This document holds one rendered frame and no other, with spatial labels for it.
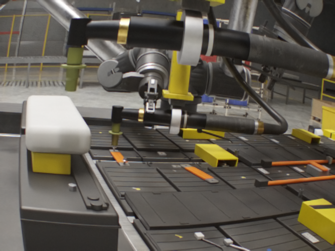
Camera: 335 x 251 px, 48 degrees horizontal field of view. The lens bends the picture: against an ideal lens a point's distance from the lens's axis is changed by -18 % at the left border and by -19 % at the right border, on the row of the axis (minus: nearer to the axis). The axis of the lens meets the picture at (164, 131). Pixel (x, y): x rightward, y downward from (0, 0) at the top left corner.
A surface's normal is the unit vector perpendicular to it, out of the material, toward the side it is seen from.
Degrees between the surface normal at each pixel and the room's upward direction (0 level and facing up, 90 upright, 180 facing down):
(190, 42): 101
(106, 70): 90
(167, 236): 0
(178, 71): 90
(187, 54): 124
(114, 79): 94
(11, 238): 0
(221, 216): 0
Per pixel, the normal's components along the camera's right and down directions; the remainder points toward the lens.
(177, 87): 0.05, 0.21
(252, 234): 0.11, -0.97
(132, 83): -0.01, 0.67
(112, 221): 0.31, 0.22
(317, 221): -0.94, -0.04
